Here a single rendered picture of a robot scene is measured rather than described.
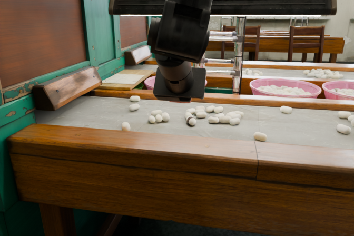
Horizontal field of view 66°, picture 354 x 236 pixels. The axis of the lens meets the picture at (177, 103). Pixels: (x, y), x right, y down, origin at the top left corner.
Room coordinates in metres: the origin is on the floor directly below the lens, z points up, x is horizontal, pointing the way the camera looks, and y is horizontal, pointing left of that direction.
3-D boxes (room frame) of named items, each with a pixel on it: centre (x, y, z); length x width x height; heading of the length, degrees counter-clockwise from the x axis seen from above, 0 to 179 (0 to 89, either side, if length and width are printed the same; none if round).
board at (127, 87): (1.17, 0.22, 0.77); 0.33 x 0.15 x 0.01; 169
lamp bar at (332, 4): (0.83, -0.11, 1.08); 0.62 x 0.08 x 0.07; 79
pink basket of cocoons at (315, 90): (1.05, -0.43, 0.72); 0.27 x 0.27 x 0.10
